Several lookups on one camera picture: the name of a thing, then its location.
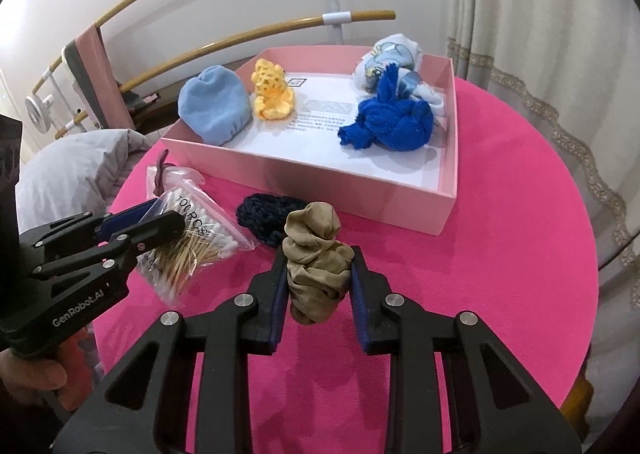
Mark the cotton swabs plastic bag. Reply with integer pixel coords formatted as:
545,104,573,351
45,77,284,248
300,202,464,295
138,180,257,304

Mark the plain light blue sock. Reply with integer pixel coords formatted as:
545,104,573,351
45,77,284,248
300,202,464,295
178,66,253,146

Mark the beige stocking bundle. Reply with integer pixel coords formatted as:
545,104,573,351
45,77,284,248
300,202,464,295
282,201,355,325

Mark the yellow crocheted toy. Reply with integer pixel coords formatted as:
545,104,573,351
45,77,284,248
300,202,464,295
250,58,295,121

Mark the royal blue knitted cloth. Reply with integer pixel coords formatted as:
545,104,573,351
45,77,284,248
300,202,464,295
337,64,435,151

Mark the patterned light blue sock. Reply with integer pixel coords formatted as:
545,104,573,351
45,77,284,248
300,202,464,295
352,32,446,110

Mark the person's left hand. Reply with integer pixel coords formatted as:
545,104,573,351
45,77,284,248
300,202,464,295
1,351,67,405

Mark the grey quilted bedding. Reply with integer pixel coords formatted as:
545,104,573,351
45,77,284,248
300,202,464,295
16,129,152,233

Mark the clear bag with brown tie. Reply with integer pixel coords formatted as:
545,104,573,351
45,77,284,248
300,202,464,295
145,149,205,199

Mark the small white fan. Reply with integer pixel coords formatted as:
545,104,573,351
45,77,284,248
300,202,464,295
25,95,53,134

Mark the pink round table cover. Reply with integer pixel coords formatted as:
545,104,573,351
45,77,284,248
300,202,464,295
93,75,600,454

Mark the dark navy knitted item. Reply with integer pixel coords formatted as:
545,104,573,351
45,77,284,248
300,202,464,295
235,194,307,249

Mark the pink grey hanging towel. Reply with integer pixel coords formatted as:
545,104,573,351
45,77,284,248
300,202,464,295
61,24,134,129

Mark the lower wooden ballet bar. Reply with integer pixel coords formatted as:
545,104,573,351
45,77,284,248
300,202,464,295
53,9,397,141

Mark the white printed paper sheet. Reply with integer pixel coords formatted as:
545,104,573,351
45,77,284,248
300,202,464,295
224,72,445,191

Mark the pink cardboard box tray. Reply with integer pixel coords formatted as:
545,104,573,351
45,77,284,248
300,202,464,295
162,45,458,236

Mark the cream embroidered curtain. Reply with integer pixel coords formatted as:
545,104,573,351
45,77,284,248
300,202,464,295
447,0,639,443

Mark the white barre stand post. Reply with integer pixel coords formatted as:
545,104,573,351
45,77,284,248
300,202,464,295
322,0,350,45

